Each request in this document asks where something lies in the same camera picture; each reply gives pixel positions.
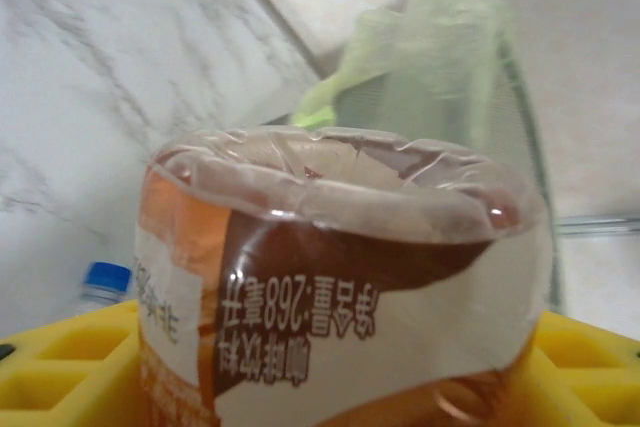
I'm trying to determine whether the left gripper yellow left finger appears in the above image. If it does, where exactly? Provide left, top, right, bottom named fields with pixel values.
left=0, top=299, right=146, bottom=427

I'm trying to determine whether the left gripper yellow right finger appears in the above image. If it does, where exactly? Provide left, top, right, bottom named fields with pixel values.
left=504, top=310, right=640, bottom=427

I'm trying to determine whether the water bottle blue label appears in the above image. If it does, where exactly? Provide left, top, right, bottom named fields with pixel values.
left=77, top=260, right=135, bottom=316

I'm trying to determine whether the coffee bottle brown white label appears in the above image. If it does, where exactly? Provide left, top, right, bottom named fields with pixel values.
left=133, top=125, right=554, bottom=427

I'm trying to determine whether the round metal mesh bin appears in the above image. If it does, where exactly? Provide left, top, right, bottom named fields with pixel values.
left=294, top=0, right=566, bottom=316

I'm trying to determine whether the pale green bin liner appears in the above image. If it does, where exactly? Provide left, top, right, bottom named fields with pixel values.
left=292, top=0, right=516, bottom=148

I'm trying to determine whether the aluminium frame post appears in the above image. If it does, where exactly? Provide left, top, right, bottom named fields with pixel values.
left=557, top=215, right=640, bottom=237

